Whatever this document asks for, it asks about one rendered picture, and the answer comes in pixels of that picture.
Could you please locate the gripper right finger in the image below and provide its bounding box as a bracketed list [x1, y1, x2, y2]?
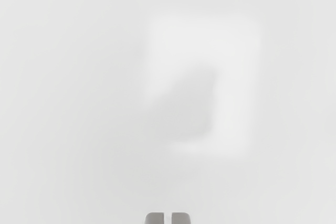
[171, 211, 191, 224]

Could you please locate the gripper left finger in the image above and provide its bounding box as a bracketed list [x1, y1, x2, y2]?
[144, 211, 165, 224]

